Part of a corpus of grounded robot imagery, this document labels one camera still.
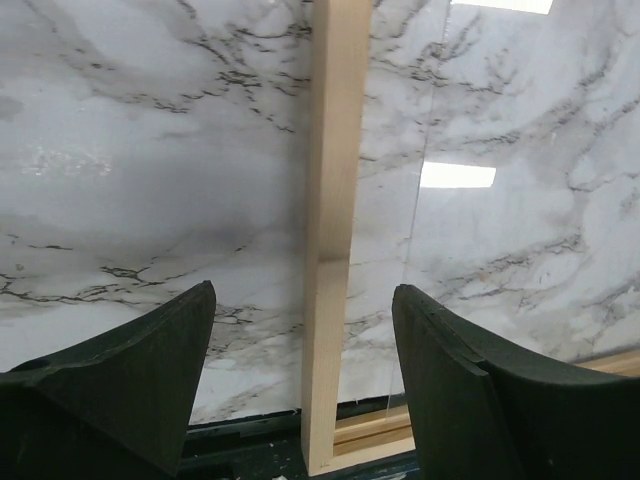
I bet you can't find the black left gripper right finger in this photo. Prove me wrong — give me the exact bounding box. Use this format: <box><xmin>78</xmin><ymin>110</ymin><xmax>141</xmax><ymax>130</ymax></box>
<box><xmin>392</xmin><ymin>284</ymin><xmax>639</xmax><ymax>479</ymax></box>

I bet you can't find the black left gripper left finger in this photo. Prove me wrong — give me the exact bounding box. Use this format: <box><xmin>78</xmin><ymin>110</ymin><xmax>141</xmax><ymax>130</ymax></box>
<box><xmin>1</xmin><ymin>281</ymin><xmax>216</xmax><ymax>479</ymax></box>

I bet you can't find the light wooden picture frame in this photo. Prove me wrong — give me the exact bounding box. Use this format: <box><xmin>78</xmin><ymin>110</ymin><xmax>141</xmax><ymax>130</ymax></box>
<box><xmin>301</xmin><ymin>1</ymin><xmax>639</xmax><ymax>476</ymax></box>

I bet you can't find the black table edge rail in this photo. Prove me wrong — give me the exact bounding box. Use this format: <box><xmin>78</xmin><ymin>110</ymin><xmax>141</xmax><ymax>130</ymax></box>
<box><xmin>176</xmin><ymin>397</ymin><xmax>420</xmax><ymax>480</ymax></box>

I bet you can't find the clear acrylic sheet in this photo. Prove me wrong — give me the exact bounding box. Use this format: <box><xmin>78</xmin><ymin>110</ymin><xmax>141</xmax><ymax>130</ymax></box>
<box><xmin>338</xmin><ymin>1</ymin><xmax>639</xmax><ymax>405</ymax></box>

